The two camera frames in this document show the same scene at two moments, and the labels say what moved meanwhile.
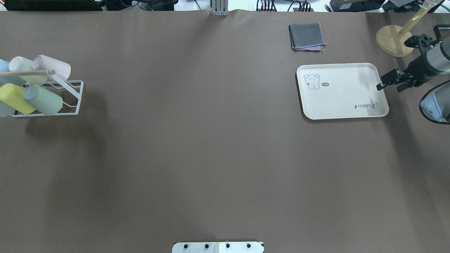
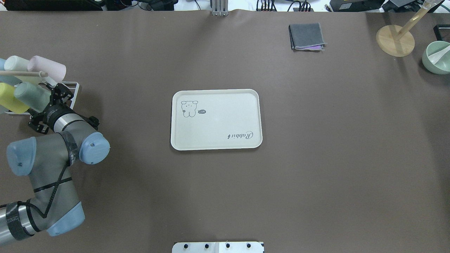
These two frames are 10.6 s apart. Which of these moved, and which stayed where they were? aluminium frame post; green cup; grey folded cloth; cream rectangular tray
Moved: green cup; cream rectangular tray
Stayed: aluminium frame post; grey folded cloth
